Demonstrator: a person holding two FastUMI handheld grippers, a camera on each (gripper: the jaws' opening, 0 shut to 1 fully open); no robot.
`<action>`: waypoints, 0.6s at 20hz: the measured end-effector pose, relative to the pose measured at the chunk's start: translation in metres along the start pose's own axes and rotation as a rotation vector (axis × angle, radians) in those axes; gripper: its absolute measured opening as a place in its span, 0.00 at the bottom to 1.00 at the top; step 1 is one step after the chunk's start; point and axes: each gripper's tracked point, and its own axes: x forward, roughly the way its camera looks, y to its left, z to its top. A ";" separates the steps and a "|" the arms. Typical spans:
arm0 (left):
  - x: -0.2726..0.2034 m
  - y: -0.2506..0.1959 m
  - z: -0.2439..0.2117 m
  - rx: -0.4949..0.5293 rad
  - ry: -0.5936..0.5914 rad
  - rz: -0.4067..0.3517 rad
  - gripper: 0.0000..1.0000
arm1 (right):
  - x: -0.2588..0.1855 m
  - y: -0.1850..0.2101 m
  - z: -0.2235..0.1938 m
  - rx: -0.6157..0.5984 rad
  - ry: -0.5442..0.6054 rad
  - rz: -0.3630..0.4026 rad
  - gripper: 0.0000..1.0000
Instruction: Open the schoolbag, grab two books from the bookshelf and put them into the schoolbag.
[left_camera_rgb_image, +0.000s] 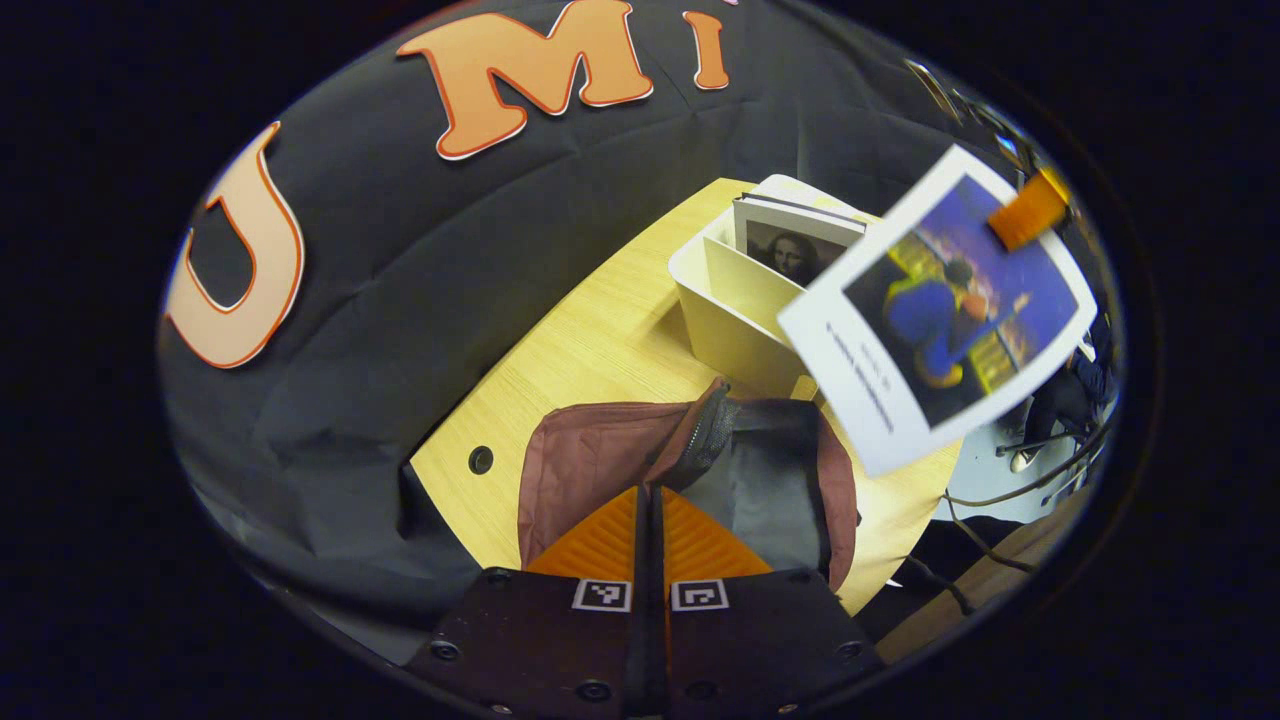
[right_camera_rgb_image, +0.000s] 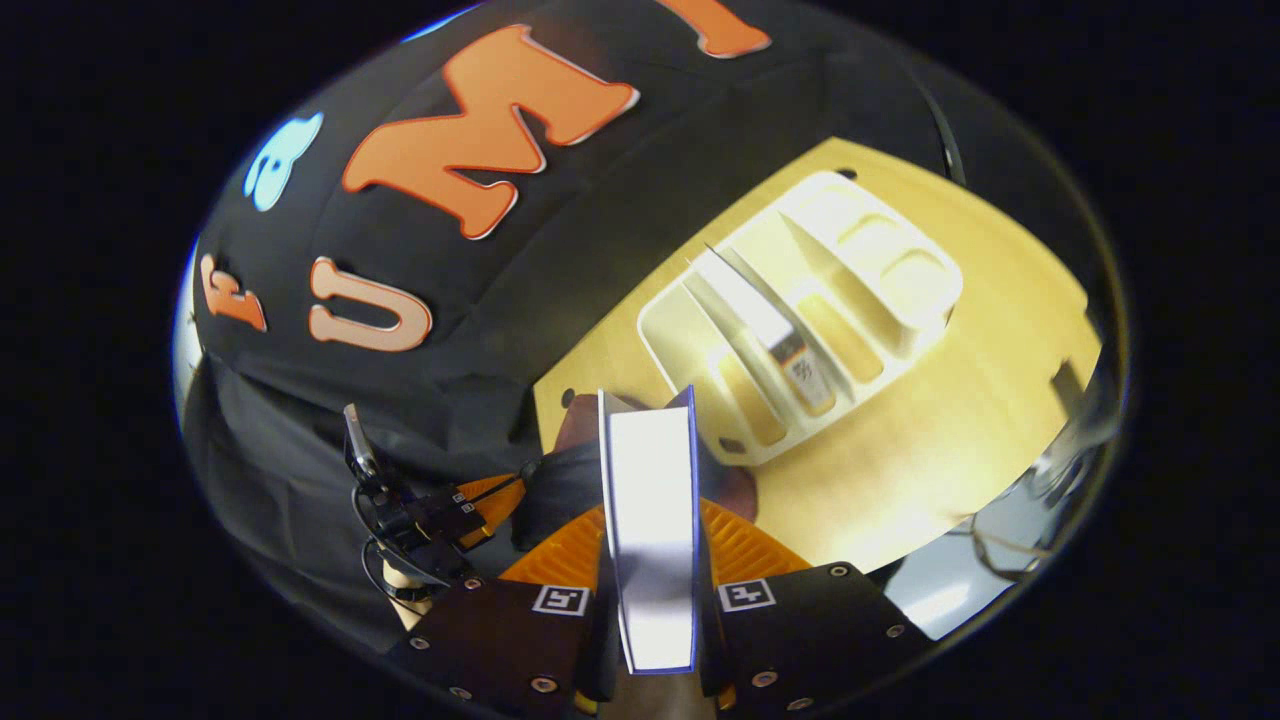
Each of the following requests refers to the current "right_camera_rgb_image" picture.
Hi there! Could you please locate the maroon fabric schoolbag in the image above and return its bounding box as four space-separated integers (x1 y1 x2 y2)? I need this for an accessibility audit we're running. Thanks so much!
515 393 761 551

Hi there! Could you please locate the grey cover book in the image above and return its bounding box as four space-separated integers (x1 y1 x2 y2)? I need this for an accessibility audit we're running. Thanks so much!
690 245 836 416

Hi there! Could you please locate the black backdrop cloth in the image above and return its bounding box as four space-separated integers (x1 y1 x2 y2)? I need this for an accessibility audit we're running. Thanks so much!
175 0 1101 641

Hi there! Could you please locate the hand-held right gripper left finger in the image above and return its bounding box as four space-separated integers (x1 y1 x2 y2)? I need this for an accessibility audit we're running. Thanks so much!
388 505 613 716

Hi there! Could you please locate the white slotted bookshelf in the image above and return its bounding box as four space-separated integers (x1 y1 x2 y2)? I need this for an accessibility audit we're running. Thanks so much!
637 170 966 468

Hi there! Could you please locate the blue cover book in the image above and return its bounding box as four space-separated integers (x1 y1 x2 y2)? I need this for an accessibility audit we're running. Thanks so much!
597 385 701 676

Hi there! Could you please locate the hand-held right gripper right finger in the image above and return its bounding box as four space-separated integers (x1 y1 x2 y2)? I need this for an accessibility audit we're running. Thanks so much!
697 498 936 716

